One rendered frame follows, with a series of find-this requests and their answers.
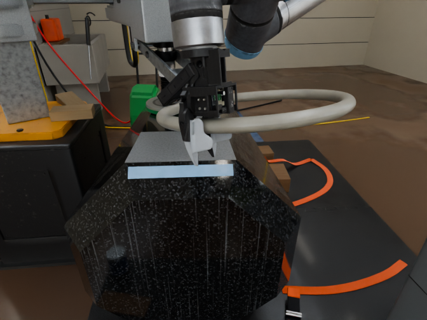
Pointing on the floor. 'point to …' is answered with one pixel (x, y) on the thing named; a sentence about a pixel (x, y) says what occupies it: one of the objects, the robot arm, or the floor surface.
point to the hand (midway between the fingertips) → (201, 155)
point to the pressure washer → (141, 96)
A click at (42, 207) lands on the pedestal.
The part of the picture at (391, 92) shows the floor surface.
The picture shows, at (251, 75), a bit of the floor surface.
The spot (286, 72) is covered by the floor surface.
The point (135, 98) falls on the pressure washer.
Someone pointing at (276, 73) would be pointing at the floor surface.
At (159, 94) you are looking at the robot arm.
